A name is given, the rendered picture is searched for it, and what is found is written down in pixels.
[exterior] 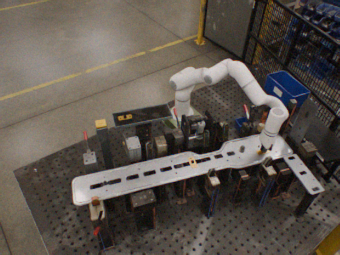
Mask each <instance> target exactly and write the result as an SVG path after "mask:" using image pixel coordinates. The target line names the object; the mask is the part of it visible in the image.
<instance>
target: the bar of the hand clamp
mask: <svg viewBox="0 0 340 255"><path fill-rule="evenodd" d="M258 111H259V110H258V109H257V106H255V105H254V106H251V107H250V114H249V118H248V125H249V129H250V124H252V125H253V126H252V127H251V128H254V119H255V116H256V112H258Z"/></svg>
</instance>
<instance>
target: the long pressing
mask: <svg viewBox="0 0 340 255"><path fill-rule="evenodd" d="M259 137H260V134H257V135H253V136H250V137H249V136H247V137H242V138H238V139H235V140H230V141H226V142H224V143H223V144H222V145H221V147H220V150H219V151H214V152H209V153H206V154H202V155H199V154H196V153H194V152H191V151H186V152H181V153H179V154H174V155H169V156H166V157H162V158H157V159H152V160H147V161H142V162H139V163H134V164H132V165H127V166H122V167H119V168H115V169H107V170H105V171H100V172H95V173H92V174H88V175H82V176H79V177H77V178H75V179H73V180H72V195H73V202H74V204H75V205H76V206H83V205H87V204H89V203H90V202H91V197H93V196H98V198H99V200H105V199H109V198H113V197H116V196H121V195H123V194H130V193H132V192H137V191H141V190H144V189H148V188H152V187H155V186H159V185H163V184H165V183H172V182H176V181H179V180H183V179H188V178H190V177H194V176H197V175H203V174H207V172H208V169H209V168H212V167H215V169H216V171H219V170H221V169H225V168H235V169H242V168H246V167H249V166H253V165H257V164H260V163H262V162H263V161H264V159H265V157H267V156H269V155H271V156H272V158H273V160H277V159H280V158H283V157H284V156H287V155H291V154H293V150H292V149H291V148H290V147H289V145H287V143H286V142H285V141H284V139H283V138H282V137H281V136H280V134H279V133H278V134H277V135H276V141H275V143H274V146H273V148H272V151H270V153H265V154H261V155H259V154H258V153H257V152H256V151H257V150H260V147H261V146H262V145H261V142H260V140H259ZM241 145H244V146H245V151H244V152H239V149H240V146H241ZM258 145H260V147H258ZM227 152H234V153H235V155H230V156H229V155H228V154H227ZM219 154H221V155H222V156H223V158H219V159H215V158H214V156H215V155H219ZM190 157H194V159H195V160H198V159H203V158H207V157H209V158H210V159H211V160H210V161H204V162H202V163H198V164H196V165H197V167H196V168H192V167H191V165H190V166H186V167H181V168H177V169H175V168H174V165H179V164H181V163H186V162H189V161H188V158H190ZM239 157H240V158H239ZM227 160H229V161H227ZM273 160H272V161H273ZM164 167H172V170H170V171H165V172H161V171H160V168H164ZM139 168H140V169H139ZM153 170H155V172H156V174H154V175H147V176H144V175H143V173H144V172H149V171H153ZM176 173H177V174H176ZM137 174H138V176H139V178H135V179H132V180H126V177H128V176H132V175H137ZM104 177H105V178H104ZM115 179H121V183H116V184H114V185H109V184H107V185H105V186H104V183H103V182H104V181H107V183H108V181H111V180H115ZM99 183H103V186H102V187H99V188H95V189H90V186H91V185H96V184H99ZM106 190H107V191H106Z"/></svg>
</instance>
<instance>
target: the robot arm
mask: <svg viewBox="0 0 340 255"><path fill-rule="evenodd" d="M229 75H230V76H231V77H233V78H234V79H235V80H236V81H237V82H238V84H239V86H240V87H241V88H242V89H243V91H244V92H245V94H246V96H247V97H248V98H249V99H250V100H251V102H252V103H253V104H254V105H255V106H260V105H262V104H266V105H267V106H269V107H271V110H270V113H269V115H268V118H267V121H266V123H265V126H264V128H263V131H262V132H261V134H260V137H259V140H260V142H261V145H262V146H261V147H260V150H263V151H262V153H266V152H267V150H269V151H272V148H273V146H274V143H275V141H276V135H277V134H278V132H279V129H280V128H281V125H282V123H283V121H285V120H286V119H287V118H288V115H289V113H288V111H287V109H286V108H285V106H284V105H283V104H282V102H281V101H280V100H279V99H278V98H276V97H274V96H269V95H266V94H265V93H264V91H263V90H262V88H261V87H260V86H259V84H258V83H257V81H256V80H255V78H254V77H253V75H252V74H251V72H250V71H249V70H248V69H247V67H246V65H244V64H243V63H241V62H239V61H232V60H231V59H225V60H223V61H221V62H220V63H218V64H217V65H214V66H212V67H211V68H209V69H208V68H205V67H203V68H199V69H195V68H193V67H187V68H185V69H183V70H181V71H180V72H179V73H177V74H174V75H173V76H172V77H171V79H170V85H171V87H172V88H173V90H176V91H175V106H174V107H173V108H176V111H177V115H178V120H179V121H181V116H182V115H183V114H185V115H186V117H187V116H188V115H194V112H193V110H192V109H191V108H190V106H189V103H190V94H191V91H192V90H193V88H194V87H195V85H196V84H199V83H205V84H206V85H208V86H211V85H213V84H216V83H218V82H219V81H222V80H223V79H224V78H226V77H227V76H229ZM173 108H172V110H171V112H172V114H173V119H174V120H176V117H175V115H174V111H173Z"/></svg>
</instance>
